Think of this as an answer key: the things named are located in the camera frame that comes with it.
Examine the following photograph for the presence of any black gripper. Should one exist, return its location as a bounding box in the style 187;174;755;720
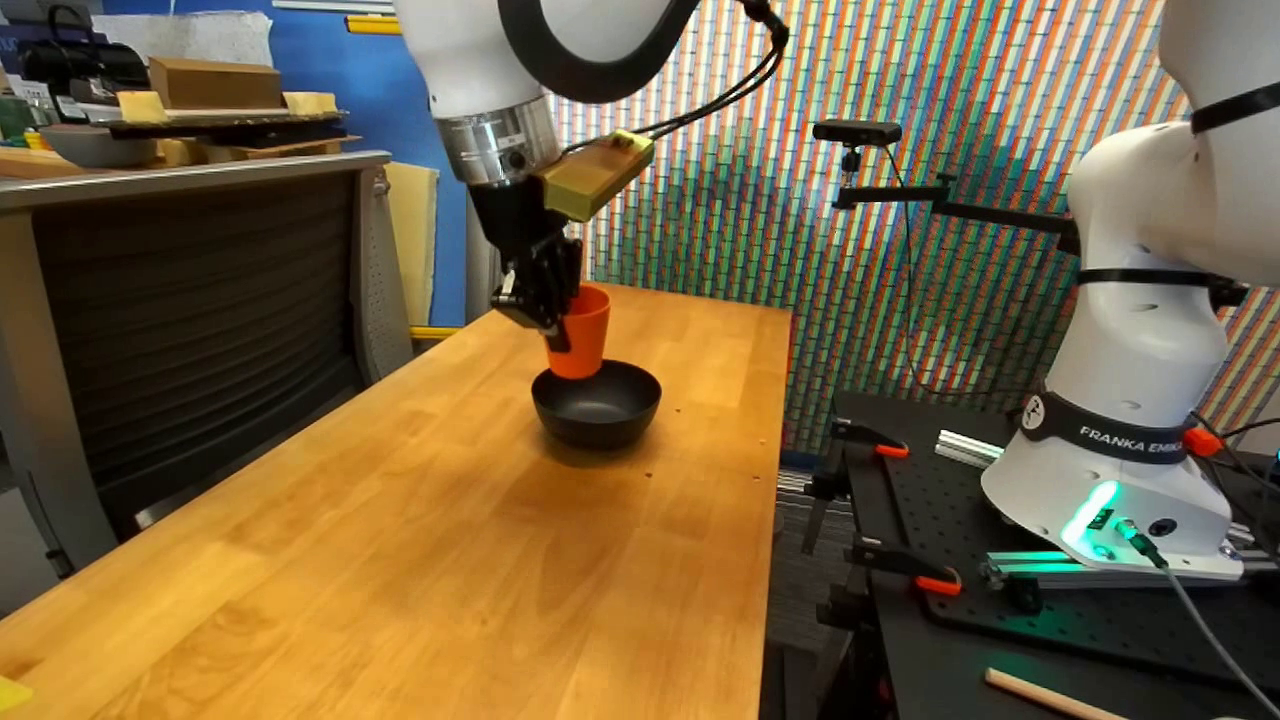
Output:
463;174;590;362

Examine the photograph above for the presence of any orange plastic cup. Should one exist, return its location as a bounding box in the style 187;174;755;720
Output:
543;281;615;386

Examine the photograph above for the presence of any black bowl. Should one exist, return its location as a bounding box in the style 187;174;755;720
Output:
527;356;664;458

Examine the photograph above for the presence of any beige foam board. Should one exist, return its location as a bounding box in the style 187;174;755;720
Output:
385;160;442;331

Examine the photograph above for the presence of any blue board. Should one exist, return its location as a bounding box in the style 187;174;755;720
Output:
262;0;471;331

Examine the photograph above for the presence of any black flat tray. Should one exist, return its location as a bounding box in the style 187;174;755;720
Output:
103;113;351;150

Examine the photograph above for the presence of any brown wooden box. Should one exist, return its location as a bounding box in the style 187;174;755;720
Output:
145;57;291;118

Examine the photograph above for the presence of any white sheet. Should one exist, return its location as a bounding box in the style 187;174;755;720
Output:
87;7;279;74

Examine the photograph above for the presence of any wooden stick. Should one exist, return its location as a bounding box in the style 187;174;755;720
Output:
980;664;1131;720

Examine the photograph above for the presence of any yellow taped wrist camera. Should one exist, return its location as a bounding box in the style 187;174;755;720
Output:
535;127;658;228

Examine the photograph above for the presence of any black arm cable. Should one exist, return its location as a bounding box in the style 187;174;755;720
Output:
627;0;792;144

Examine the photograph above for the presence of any black exterior camera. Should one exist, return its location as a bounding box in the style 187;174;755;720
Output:
809;118;908;152

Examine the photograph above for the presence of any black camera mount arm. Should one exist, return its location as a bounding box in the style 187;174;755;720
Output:
829;144;1088;258

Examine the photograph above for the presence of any aluminium rail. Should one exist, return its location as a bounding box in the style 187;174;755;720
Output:
930;423;1006;472

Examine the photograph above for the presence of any black device with cables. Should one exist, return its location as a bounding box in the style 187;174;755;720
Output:
17;4;151;101

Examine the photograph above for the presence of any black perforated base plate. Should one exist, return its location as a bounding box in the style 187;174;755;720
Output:
829;387;1280;720

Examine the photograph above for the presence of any grey cable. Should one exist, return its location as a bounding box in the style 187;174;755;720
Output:
1128;521;1280;720

